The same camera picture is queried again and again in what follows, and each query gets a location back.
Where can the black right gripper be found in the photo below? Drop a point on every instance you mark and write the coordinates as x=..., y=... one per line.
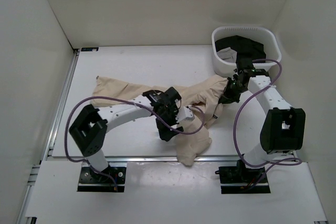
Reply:
x=227, y=97

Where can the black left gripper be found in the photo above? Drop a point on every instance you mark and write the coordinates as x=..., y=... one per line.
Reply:
x=165, y=132

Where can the beige trousers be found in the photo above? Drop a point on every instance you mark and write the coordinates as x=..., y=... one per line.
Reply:
x=204, y=95

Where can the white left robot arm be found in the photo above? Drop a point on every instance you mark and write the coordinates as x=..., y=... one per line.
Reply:
x=89, y=128

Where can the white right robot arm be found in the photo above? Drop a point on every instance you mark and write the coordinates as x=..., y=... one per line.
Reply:
x=284, y=126

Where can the black trousers in basket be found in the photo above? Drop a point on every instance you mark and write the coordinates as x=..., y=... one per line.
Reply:
x=234, y=47

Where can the white plastic basket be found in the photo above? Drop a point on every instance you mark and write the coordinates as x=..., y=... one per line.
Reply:
x=225, y=68

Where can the black label sticker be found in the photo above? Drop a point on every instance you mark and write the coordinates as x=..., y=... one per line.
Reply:
x=89, y=49

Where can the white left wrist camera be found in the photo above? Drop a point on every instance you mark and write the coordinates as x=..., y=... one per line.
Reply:
x=184, y=114

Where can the aluminium front rail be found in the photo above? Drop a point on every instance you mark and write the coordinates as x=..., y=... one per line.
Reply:
x=211, y=158

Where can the aluminium rail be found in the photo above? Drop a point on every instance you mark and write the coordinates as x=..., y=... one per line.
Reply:
x=292, y=157
x=48, y=146
x=211, y=158

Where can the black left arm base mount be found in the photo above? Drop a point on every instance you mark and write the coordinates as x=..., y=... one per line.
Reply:
x=90, y=181

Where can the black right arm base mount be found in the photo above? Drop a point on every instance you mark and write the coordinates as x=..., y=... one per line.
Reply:
x=240, y=179

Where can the aluminium right side rail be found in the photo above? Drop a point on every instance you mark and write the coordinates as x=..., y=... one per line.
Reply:
x=292, y=157

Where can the aluminium left side rail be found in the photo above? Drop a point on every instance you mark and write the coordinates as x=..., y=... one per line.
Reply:
x=48, y=146

